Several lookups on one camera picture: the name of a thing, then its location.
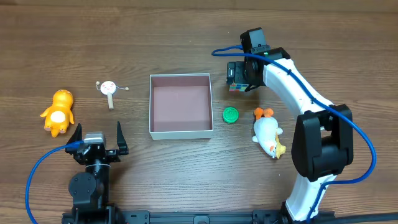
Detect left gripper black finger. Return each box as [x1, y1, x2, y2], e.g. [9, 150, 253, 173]
[116, 121, 129, 155]
[65, 123, 83, 154]

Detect colourful puzzle cube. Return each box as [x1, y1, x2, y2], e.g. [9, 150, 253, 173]
[229, 83, 249, 92]

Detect white plush duck orange feet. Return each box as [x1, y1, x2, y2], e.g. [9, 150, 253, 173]
[252, 108, 286, 159]

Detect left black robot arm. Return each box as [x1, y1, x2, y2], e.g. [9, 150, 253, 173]
[62, 123, 129, 224]

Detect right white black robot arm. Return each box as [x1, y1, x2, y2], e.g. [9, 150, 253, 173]
[227, 45, 353, 223]

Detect orange plastic cat figure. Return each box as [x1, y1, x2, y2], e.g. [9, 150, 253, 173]
[40, 90, 75, 138]

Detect green round plastic toy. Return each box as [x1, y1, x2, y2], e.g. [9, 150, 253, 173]
[222, 107, 239, 124]

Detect white wooden rattle drum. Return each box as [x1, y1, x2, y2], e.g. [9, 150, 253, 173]
[96, 81, 129, 110]

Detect white cardboard box pink interior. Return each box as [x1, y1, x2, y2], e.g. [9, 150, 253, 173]
[149, 73, 214, 140]

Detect left blue cable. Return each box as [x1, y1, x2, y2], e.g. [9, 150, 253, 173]
[24, 140, 85, 224]

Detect black mounting rail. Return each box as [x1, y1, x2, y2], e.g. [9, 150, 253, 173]
[62, 210, 397, 224]

